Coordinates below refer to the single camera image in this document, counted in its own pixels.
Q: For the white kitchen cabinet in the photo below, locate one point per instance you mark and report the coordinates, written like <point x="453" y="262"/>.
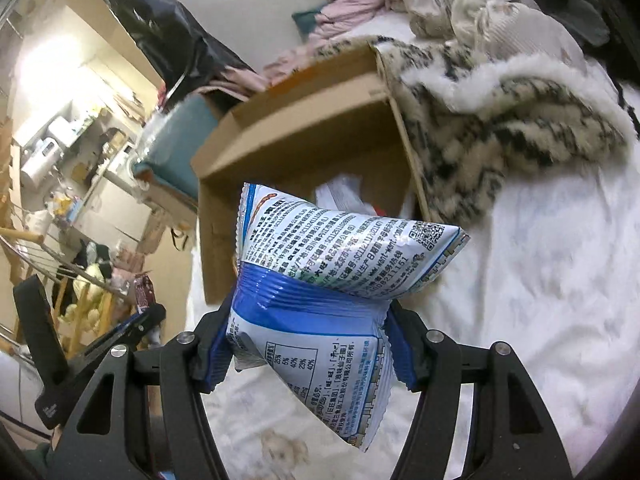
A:
<point x="111" y="215"/>

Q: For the white kitchen appliance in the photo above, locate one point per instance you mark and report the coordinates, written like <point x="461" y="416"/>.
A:
<point x="46" y="154"/>

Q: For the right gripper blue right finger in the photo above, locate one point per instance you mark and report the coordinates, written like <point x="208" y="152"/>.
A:
<point x="406" y="333"/>

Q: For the open brown cardboard box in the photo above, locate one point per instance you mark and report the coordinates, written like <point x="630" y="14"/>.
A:
<point x="336" y="117"/>

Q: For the yellow wooden rack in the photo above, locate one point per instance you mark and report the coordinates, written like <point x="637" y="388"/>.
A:
<point x="83" y="308"/>

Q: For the black beige fuzzy blanket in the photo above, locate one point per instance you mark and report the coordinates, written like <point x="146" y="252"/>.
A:
<point x="471" y="121"/>

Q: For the teal pillow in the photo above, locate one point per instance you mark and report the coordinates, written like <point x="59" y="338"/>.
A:
<point x="306" y="21"/>

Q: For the white floral bear bedsheet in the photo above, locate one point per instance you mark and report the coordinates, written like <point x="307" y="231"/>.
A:
<point x="533" y="335"/>

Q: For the beige crumpled quilt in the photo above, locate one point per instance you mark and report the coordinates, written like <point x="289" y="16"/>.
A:
<point x="499" y="29"/>

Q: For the red white snack bar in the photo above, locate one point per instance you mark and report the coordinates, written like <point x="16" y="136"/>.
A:
<point x="383" y="213"/>

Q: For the black plastic bag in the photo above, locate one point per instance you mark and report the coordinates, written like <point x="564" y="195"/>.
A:
<point x="183" y="54"/>

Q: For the pink crumpled clothes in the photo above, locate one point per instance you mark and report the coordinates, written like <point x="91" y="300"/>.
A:
<point x="336" y="18"/>

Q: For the large blue white snack bag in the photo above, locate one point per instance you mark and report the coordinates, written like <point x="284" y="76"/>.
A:
<point x="314" y="287"/>

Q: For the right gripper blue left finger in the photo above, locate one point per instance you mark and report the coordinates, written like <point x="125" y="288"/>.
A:
<point x="216" y="349"/>

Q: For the teal cushioned chair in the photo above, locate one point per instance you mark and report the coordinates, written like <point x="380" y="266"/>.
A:
<point x="169" y="141"/>

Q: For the dark jacket on bed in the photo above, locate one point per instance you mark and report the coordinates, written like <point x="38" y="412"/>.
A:
<point x="583" y="19"/>

